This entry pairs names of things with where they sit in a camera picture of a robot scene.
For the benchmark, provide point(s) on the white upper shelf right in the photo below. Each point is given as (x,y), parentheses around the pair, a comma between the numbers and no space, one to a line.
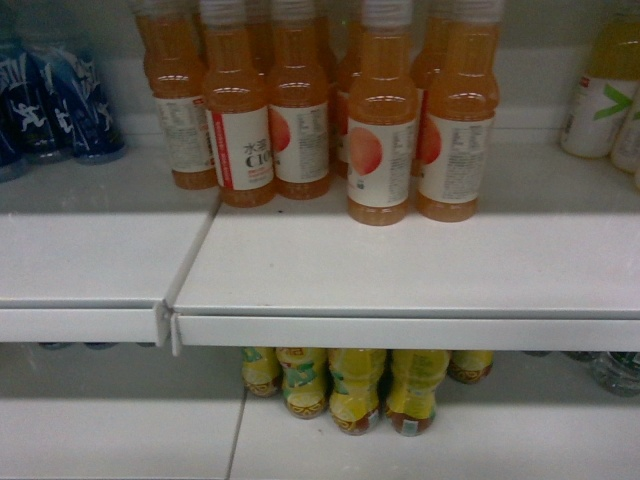
(549,262)

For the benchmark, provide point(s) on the white shelf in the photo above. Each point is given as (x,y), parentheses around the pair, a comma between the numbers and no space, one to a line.
(98,253)
(549,262)

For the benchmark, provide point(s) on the white upper shelf left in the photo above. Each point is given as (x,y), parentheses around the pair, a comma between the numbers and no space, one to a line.
(98,253)

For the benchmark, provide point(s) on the orange drink middle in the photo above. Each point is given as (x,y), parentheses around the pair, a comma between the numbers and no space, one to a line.
(298,104)

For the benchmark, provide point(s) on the lemon tea bottle far left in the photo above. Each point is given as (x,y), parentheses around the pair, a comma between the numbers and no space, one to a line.
(261,371)

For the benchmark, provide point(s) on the orange peach drink front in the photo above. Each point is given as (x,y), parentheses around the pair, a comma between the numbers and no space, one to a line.
(382,113)

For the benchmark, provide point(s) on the orange drink C100 label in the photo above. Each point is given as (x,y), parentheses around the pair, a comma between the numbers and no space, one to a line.
(237,110)

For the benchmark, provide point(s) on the orange drink right front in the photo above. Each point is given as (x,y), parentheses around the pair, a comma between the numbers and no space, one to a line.
(462,105)

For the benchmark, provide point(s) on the yellow lemon tea bottle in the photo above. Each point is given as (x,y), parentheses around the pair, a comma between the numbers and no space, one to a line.
(411,401)

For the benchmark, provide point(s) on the orange drink left back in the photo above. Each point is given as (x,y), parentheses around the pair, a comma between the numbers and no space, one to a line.
(175,71)

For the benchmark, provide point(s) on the blue sports drink bottle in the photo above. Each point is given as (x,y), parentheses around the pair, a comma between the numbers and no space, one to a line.
(96,139)

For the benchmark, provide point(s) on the yellow vitamin drink bottle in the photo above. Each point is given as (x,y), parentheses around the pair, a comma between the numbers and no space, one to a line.
(605,91)

